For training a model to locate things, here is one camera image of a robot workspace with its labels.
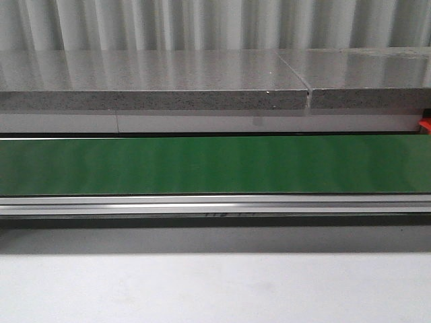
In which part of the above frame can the white corrugated curtain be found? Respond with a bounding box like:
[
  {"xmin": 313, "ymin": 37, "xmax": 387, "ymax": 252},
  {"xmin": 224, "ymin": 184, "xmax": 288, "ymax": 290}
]
[{"xmin": 1, "ymin": 1, "xmax": 430, "ymax": 50}]

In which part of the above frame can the green conveyor belt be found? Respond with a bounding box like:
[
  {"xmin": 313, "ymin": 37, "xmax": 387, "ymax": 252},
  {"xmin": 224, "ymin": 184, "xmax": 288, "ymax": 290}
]
[{"xmin": 1, "ymin": 135, "xmax": 430, "ymax": 196}]

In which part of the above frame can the grey stone slab left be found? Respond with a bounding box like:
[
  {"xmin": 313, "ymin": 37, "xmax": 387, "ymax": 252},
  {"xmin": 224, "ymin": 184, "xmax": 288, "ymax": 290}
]
[{"xmin": 1, "ymin": 50, "xmax": 308, "ymax": 112}]

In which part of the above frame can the grey stone slab right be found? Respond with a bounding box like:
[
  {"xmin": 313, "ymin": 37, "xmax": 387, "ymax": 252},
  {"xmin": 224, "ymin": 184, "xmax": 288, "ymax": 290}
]
[{"xmin": 277, "ymin": 47, "xmax": 430, "ymax": 114}]

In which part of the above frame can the grey stone slab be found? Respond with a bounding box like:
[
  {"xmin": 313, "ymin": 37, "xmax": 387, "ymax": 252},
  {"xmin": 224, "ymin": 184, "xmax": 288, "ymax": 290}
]
[
  {"xmin": 277, "ymin": 47, "xmax": 430, "ymax": 114},
  {"xmin": 1, "ymin": 50, "xmax": 308, "ymax": 112}
]

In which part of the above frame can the red plastic tray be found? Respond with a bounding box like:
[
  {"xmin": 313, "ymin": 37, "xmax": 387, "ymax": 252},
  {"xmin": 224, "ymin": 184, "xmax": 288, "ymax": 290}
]
[{"xmin": 419, "ymin": 117, "xmax": 431, "ymax": 135}]

